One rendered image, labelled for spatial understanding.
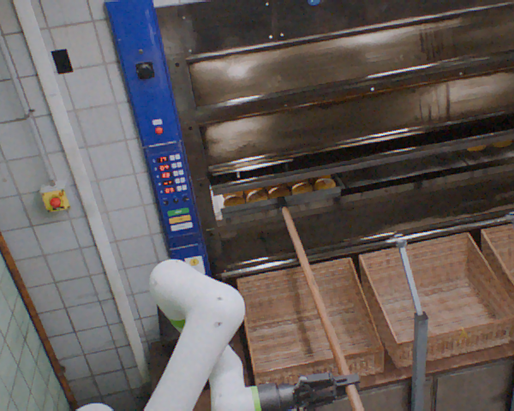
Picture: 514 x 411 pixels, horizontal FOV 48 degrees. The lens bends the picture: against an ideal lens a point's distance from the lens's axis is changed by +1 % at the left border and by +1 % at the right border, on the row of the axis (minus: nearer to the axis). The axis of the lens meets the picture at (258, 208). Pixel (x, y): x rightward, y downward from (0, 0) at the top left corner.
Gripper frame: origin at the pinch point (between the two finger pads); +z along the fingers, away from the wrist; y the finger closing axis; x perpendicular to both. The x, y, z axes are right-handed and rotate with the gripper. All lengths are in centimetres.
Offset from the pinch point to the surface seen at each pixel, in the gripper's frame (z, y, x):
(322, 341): 8, 61, -75
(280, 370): -15, 48, -52
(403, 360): 38, 57, -52
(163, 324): -59, 30, -72
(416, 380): 40, 58, -42
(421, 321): 41, 25, -42
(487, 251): 95, 41, -93
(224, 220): -26, 2, -101
